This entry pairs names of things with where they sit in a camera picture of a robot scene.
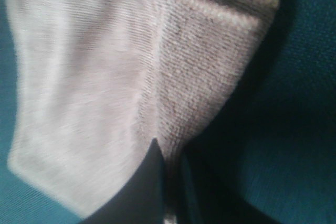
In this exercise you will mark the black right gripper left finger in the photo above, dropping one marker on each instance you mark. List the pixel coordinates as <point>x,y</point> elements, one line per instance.
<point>141,200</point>

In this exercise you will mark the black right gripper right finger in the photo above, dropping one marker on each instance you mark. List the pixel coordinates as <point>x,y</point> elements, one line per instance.
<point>203,199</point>

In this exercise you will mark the pink towel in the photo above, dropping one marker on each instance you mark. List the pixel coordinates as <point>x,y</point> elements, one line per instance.
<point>98,80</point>

